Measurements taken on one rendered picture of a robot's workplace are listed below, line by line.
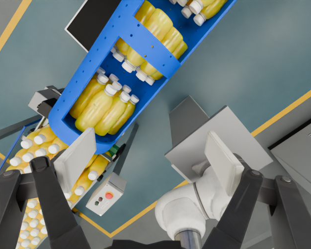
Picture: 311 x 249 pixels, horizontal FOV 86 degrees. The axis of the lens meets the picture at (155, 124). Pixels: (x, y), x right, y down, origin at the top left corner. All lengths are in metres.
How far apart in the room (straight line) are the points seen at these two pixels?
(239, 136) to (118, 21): 0.68
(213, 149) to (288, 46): 1.96
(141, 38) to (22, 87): 1.92
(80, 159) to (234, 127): 0.75
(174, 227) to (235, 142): 0.47
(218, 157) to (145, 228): 2.71
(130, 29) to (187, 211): 0.65
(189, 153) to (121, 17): 0.63
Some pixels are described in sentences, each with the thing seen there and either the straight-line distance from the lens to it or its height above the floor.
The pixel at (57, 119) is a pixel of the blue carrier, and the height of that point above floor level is 1.21.
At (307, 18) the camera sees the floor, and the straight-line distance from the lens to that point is 2.19.
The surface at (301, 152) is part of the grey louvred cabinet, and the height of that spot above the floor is 0.34.
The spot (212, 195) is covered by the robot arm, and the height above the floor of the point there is 1.23.
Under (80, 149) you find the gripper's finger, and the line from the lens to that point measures 0.17.
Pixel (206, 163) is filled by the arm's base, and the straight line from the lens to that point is 0.87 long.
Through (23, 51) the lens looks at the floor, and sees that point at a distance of 2.25.
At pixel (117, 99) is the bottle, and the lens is 0.66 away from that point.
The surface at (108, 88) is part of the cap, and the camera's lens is 0.61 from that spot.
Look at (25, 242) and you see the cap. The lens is 1.43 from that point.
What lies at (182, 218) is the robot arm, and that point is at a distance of 0.72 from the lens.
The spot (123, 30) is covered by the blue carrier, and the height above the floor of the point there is 1.22.
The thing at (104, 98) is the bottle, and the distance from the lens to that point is 0.61.
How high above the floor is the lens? 1.75
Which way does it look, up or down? 70 degrees down
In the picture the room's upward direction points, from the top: 172 degrees counter-clockwise
